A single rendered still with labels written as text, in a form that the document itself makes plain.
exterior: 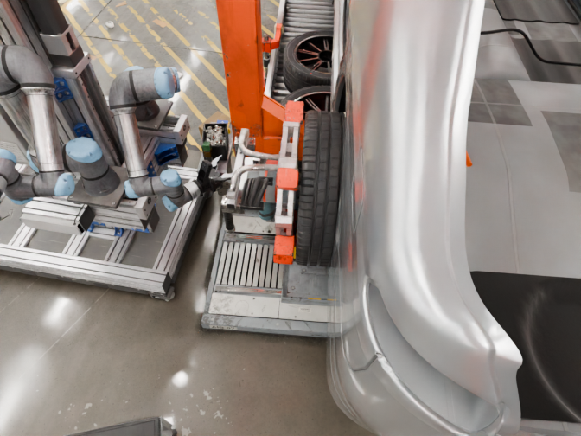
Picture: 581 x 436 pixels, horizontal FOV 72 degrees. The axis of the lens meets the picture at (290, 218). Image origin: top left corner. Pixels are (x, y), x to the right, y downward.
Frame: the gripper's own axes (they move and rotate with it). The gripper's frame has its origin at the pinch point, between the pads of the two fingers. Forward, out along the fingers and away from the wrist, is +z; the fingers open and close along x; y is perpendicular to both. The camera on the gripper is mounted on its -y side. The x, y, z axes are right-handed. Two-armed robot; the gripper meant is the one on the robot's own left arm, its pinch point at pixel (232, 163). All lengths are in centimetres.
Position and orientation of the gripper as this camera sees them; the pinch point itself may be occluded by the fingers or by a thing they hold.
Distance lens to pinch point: 187.1
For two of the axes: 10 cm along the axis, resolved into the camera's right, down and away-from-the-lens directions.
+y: -0.3, 5.9, 8.1
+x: 6.7, 6.1, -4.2
